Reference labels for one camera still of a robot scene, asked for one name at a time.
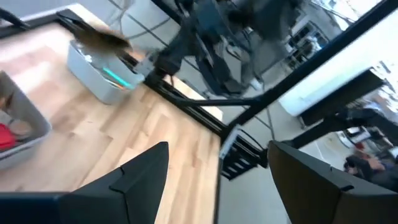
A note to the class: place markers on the person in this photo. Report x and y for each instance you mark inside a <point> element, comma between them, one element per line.
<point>370,168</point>

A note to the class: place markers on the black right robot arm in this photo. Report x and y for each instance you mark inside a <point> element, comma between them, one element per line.
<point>199,31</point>

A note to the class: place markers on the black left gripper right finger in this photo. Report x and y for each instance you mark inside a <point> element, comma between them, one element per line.
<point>311,196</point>

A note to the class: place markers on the white bin holding utensils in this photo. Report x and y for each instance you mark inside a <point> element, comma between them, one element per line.
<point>93,81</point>

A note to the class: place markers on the white bin holding spices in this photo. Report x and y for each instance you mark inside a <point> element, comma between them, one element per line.
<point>21,109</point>

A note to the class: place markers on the black aluminium rig frame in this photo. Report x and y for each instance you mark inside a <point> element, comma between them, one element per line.
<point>199,109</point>

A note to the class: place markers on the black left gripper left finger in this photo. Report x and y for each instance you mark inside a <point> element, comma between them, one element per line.
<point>133,196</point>

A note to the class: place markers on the red-lidded spice container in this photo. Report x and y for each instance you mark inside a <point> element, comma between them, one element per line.
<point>6,137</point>

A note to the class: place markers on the small cork-topped spice jar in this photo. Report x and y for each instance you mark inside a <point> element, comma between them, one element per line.
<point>20,127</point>

